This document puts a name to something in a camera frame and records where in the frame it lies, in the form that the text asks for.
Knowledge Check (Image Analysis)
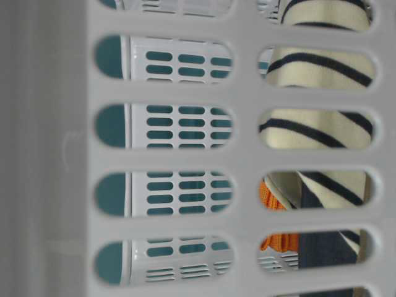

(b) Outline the orange knitted cloth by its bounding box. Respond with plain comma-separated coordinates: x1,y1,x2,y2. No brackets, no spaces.
259,181,299,252

